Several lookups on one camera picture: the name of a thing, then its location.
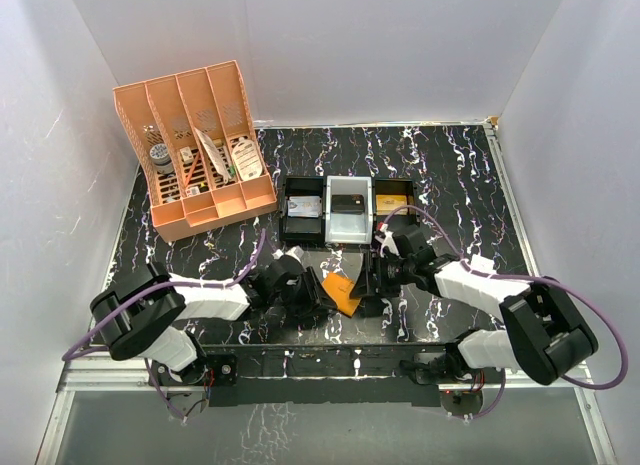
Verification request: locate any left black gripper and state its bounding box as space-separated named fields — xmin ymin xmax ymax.
xmin=269 ymin=267 xmax=335 ymax=317

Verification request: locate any grey tape roll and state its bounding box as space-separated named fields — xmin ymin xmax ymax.
xmin=149 ymin=143 xmax=174 ymax=175

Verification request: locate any white middle card bin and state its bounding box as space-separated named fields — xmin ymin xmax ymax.
xmin=324 ymin=175 xmax=374 ymax=245

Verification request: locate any peach desk file organizer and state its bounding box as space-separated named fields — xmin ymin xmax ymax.
xmin=113 ymin=61 xmax=277 ymax=242

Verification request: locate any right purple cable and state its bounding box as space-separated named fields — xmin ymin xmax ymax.
xmin=380 ymin=203 xmax=629 ymax=419

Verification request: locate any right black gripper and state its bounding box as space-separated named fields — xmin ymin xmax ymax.
xmin=351 ymin=250 xmax=415 ymax=298

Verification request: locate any silver credit card stack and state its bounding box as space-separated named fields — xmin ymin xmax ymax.
xmin=287 ymin=196 xmax=323 ymax=218

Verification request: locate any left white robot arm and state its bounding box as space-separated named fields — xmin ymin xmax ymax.
xmin=90 ymin=254 xmax=338 ymax=384

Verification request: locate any gold credit card stack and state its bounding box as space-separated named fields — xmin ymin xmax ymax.
xmin=376 ymin=194 xmax=409 ymax=216

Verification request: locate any left black card bin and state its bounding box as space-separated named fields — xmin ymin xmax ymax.
xmin=279 ymin=176 xmax=326 ymax=246

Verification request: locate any orange pencil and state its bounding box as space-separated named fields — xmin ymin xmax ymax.
xmin=185 ymin=151 xmax=201 ymax=187

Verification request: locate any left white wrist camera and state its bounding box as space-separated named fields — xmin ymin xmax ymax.
xmin=272 ymin=246 xmax=304 ymax=274

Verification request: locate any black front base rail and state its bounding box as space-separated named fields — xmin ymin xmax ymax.
xmin=149 ymin=342 xmax=506 ymax=409

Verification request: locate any aluminium table frame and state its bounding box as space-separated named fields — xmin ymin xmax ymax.
xmin=52 ymin=123 xmax=615 ymax=464

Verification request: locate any orange leather card holder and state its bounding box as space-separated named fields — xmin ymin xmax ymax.
xmin=322 ymin=272 xmax=361 ymax=318

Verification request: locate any black credit card stack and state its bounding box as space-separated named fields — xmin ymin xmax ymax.
xmin=331 ymin=194 xmax=366 ymax=214

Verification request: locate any black card bin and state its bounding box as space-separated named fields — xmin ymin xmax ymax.
xmin=279 ymin=176 xmax=326 ymax=246
xmin=371 ymin=178 xmax=421 ymax=249

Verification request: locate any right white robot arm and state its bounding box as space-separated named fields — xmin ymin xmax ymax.
xmin=350 ymin=225 xmax=599 ymax=385

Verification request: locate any white labelled package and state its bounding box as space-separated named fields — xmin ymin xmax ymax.
xmin=231 ymin=137 xmax=263 ymax=181

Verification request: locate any right black card bin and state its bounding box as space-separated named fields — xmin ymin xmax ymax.
xmin=371 ymin=178 xmax=421 ymax=249

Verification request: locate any white paper leaflet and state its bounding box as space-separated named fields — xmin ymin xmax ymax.
xmin=195 ymin=129 xmax=231 ymax=183

